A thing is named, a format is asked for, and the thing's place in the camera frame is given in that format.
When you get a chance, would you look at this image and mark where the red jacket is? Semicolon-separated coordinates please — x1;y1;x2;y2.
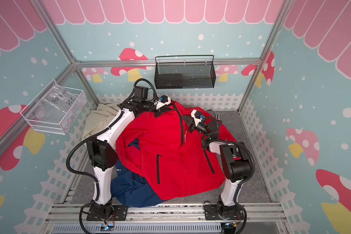
116;101;226;200

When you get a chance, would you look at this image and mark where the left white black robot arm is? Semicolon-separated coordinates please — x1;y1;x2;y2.
65;79;171;220

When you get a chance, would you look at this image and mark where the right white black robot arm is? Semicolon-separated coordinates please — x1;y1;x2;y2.
181;110;254;224

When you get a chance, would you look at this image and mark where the cream beige jacket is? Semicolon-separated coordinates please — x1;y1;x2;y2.
82;102;120;140

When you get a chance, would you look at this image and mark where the navy blue jacket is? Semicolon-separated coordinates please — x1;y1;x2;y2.
110;138;164;208

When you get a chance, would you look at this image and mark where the black box in basket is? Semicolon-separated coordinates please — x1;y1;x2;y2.
155;74;183;89

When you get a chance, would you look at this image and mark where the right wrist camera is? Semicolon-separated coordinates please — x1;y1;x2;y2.
191;109;205;127

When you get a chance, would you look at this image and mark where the black wire mesh basket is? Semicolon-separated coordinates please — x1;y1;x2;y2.
155;55;216;89

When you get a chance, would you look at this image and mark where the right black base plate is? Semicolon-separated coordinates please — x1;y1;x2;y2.
203;203;245;220

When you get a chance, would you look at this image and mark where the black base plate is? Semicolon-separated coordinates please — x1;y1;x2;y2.
203;203;245;220
86;204;128;221

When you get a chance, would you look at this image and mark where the white wire basket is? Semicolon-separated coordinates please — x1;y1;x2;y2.
19;79;87;136

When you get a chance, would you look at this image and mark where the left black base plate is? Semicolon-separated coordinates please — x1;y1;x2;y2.
86;204;128;221

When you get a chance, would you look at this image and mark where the aluminium front rail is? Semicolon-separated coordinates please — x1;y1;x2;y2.
40;202;293;234

